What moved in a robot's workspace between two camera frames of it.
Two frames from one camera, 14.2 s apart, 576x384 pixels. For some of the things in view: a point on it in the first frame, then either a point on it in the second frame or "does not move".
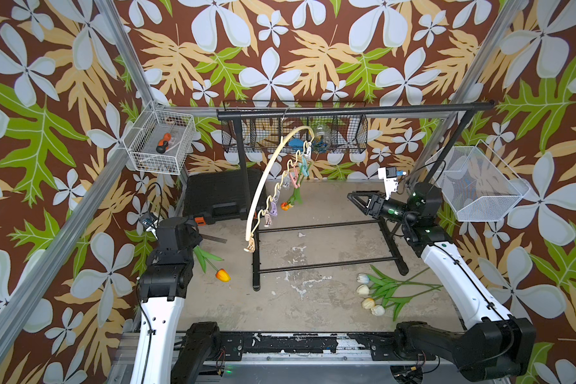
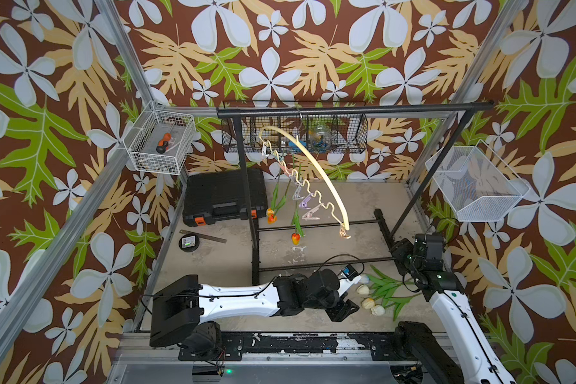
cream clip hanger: x=271 y=210 -> x=312 y=198
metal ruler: x=213 y=238 does not move
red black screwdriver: x=163 y=144 does not move
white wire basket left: x=159 y=142 does not move
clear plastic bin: x=478 y=185 does not move
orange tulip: x=296 y=197 -> x=271 y=213
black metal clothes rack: x=236 y=114 does not move
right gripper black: x=377 y=200 -> x=402 y=247
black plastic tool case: x=225 y=194 does not move
